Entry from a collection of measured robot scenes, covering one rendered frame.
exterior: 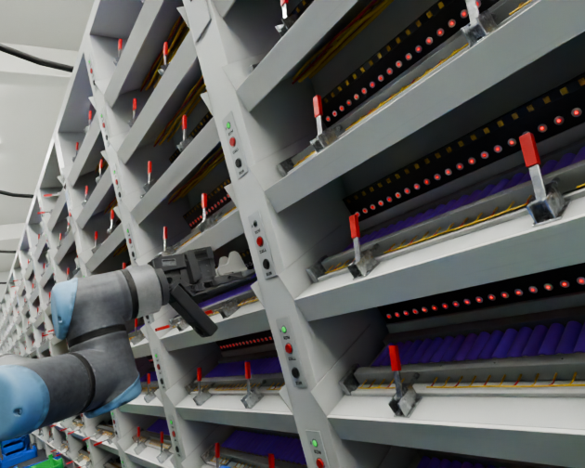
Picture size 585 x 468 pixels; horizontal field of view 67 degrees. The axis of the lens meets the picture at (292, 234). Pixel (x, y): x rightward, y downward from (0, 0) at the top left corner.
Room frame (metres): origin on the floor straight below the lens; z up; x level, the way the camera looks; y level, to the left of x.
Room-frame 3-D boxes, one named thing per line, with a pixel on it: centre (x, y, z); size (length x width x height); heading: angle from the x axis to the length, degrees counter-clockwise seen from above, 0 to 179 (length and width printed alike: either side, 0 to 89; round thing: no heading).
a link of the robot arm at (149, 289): (0.80, 0.29, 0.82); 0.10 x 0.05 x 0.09; 37
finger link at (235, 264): (0.89, 0.12, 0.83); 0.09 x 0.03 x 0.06; 123
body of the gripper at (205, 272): (0.85, 0.22, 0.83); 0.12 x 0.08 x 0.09; 127
